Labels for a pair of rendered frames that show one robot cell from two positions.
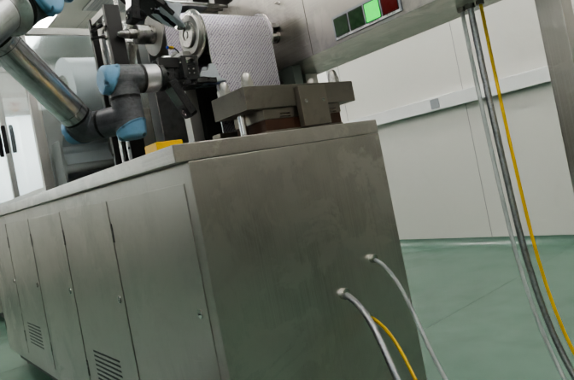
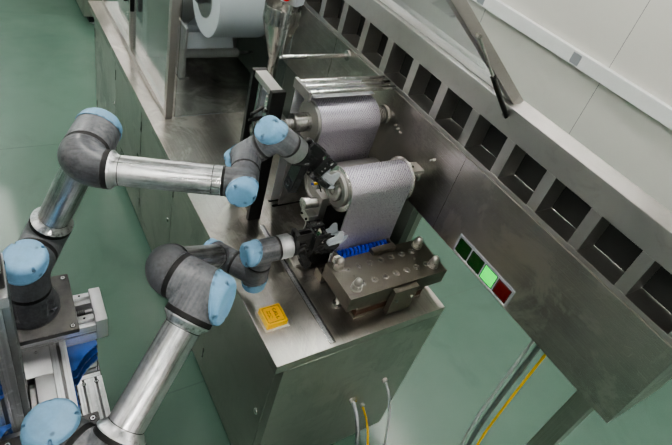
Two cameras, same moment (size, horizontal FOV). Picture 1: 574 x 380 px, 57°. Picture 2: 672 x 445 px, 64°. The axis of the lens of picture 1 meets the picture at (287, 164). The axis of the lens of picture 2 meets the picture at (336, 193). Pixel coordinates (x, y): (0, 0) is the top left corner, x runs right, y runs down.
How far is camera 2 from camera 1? 1.50 m
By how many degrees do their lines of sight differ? 38
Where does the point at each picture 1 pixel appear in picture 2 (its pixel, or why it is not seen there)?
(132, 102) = (262, 276)
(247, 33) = (387, 197)
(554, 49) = (577, 402)
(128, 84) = (264, 265)
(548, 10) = not seen: hidden behind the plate
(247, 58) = (375, 215)
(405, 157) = (516, 75)
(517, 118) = (628, 133)
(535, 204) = not seen: hidden behind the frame
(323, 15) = (457, 221)
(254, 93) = (357, 301)
